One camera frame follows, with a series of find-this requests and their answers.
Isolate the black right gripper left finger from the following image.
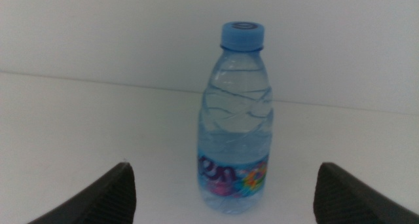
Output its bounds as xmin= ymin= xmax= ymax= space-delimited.
xmin=27 ymin=161 xmax=137 ymax=224

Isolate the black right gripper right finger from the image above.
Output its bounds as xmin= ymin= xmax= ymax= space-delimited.
xmin=312 ymin=161 xmax=419 ymax=224

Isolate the clear water bottle blue cap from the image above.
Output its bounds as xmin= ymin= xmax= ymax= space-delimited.
xmin=196 ymin=20 xmax=275 ymax=215

